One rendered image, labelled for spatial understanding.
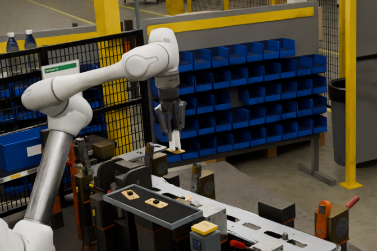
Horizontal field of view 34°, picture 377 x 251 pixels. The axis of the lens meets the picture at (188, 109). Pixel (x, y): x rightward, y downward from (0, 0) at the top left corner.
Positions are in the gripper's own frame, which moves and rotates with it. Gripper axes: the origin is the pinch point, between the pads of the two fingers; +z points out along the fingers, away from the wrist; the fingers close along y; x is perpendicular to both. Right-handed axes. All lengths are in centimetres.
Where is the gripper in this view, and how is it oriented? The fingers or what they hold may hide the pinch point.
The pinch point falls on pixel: (174, 140)
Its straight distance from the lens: 230.9
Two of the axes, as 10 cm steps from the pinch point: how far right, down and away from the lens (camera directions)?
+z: 1.1, 9.7, 2.3
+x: -5.5, -1.3, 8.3
